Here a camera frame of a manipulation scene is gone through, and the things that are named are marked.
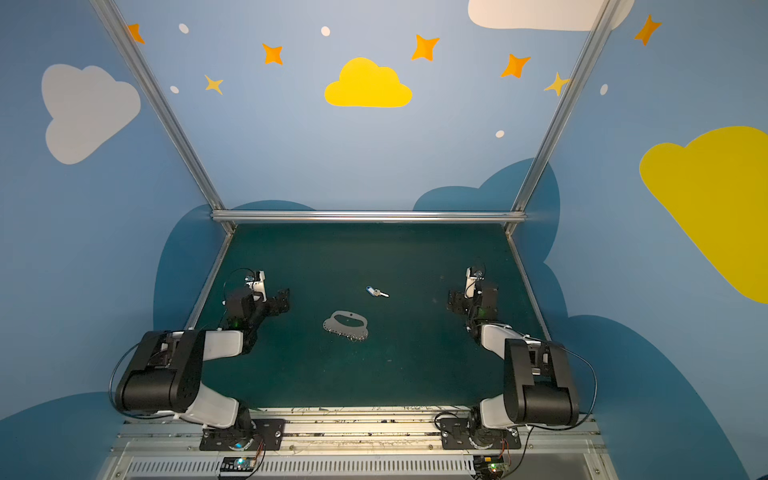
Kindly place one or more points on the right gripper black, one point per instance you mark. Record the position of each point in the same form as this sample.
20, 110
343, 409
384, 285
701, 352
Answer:
462, 303

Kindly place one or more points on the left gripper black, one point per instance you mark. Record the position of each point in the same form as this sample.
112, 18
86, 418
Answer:
270, 303

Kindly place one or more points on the silver key blue head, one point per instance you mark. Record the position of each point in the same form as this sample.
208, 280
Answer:
376, 292

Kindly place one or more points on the metal key holder plate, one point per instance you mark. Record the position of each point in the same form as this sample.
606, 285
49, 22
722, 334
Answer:
357, 332

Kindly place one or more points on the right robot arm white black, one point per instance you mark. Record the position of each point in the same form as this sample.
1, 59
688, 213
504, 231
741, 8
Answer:
538, 386

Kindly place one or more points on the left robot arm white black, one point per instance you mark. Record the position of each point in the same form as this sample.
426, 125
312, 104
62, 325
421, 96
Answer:
164, 375

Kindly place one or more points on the left controller board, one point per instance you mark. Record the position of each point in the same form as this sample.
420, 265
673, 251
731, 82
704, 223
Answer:
237, 467

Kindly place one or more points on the controller board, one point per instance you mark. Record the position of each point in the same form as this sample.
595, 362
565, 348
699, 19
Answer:
489, 467
237, 467

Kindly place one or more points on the right controller board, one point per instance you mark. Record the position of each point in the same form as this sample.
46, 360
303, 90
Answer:
489, 467

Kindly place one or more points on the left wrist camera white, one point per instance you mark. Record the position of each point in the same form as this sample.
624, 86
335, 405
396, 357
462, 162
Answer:
255, 282

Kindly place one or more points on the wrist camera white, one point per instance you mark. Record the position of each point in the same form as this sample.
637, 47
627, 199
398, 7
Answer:
255, 282
474, 277

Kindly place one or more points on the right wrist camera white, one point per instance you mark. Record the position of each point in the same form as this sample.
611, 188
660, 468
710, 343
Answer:
474, 277

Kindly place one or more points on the aluminium frame back bar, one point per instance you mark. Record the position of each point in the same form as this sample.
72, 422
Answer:
272, 216

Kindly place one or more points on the aluminium frame right post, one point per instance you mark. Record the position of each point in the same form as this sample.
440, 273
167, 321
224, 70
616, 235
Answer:
586, 61

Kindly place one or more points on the aluminium frame post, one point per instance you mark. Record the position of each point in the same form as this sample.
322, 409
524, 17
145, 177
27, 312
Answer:
586, 61
114, 23

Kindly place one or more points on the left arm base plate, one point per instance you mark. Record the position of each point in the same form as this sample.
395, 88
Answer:
265, 434

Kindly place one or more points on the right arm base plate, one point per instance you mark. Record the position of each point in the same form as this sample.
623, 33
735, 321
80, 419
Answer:
458, 433

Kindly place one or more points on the aluminium rail base front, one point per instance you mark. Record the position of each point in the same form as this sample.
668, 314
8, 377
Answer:
355, 443

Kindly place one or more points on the aluminium frame left post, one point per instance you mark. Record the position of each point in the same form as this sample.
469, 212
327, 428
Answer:
114, 23

